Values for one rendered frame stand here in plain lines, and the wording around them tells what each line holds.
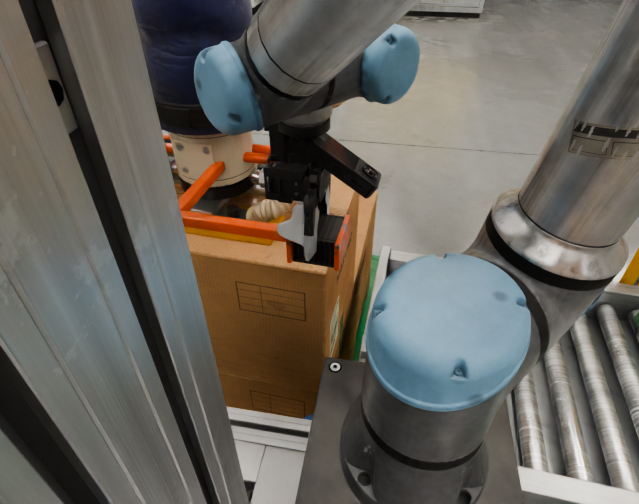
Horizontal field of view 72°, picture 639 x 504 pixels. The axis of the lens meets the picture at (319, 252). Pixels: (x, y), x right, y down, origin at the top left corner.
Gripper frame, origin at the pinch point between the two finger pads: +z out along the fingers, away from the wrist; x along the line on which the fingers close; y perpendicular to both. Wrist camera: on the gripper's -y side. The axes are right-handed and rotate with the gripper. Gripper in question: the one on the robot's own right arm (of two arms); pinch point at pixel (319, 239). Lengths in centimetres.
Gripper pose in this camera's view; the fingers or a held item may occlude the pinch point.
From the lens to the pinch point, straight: 71.2
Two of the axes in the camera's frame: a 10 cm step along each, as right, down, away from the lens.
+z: 0.0, 7.8, 6.3
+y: -9.7, -1.5, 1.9
